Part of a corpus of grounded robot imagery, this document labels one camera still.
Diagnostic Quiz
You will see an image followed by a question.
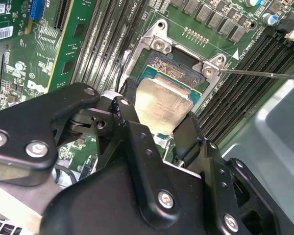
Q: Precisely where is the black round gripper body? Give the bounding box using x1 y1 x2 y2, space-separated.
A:
40 158 219 235

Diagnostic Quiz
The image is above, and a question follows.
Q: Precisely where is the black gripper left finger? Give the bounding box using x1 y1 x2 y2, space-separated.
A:
0 78 182 229

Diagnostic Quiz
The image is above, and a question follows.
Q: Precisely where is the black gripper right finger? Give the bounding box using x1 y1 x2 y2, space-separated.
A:
173 111 280 235

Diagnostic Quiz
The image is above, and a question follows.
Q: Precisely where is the silver square CPU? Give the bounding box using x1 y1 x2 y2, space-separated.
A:
134 64 204 137

